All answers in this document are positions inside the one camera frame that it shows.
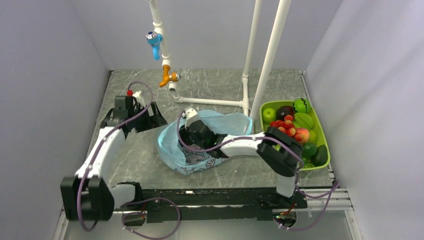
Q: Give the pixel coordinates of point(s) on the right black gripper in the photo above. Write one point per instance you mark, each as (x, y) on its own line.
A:
(184, 133)

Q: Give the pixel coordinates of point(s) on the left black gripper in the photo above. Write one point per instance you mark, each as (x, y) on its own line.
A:
(154, 121)

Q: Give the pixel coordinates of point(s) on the light blue plastic bag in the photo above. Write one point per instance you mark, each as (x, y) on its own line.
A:
(184, 161)

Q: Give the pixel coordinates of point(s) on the fake green starfruit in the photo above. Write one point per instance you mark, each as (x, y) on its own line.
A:
(304, 120)

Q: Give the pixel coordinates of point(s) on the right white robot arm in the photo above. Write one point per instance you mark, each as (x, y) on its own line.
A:
(279, 151)

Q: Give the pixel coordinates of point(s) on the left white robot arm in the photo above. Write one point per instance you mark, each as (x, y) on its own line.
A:
(86, 195)

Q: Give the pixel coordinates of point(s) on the fake green apple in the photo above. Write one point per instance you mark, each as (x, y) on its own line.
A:
(269, 115)

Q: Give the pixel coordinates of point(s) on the fake dark purple fruit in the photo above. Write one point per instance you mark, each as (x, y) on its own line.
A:
(283, 111)

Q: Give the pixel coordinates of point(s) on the fake peach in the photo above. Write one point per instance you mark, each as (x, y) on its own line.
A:
(302, 135)

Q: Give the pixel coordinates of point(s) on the fake watermelon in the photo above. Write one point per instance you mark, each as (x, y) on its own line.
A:
(302, 105)

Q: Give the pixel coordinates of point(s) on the fake green grapes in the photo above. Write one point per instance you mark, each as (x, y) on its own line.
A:
(307, 163)

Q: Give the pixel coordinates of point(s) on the fake pale green pear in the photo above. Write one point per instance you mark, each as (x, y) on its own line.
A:
(312, 136)

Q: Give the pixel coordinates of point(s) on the fake avocado dark green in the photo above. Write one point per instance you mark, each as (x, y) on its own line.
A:
(321, 156)

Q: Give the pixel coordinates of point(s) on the orange plastic tap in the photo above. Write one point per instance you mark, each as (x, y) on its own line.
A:
(168, 76)

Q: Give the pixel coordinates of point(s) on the blue plastic tap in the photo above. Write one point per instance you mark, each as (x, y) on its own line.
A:
(154, 39)

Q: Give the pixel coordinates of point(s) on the green plastic basket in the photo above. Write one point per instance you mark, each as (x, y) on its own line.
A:
(321, 139)

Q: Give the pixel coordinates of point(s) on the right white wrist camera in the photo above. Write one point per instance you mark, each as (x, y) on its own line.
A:
(190, 115)

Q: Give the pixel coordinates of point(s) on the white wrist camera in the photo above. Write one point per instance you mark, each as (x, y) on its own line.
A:
(138, 95)
(190, 115)

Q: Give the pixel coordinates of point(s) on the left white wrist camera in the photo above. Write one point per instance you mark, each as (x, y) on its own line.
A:
(138, 95)

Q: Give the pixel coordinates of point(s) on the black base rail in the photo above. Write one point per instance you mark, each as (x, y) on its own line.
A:
(259, 203)

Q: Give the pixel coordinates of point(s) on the white PVC pipe frame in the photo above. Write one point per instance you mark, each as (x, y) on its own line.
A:
(248, 109)

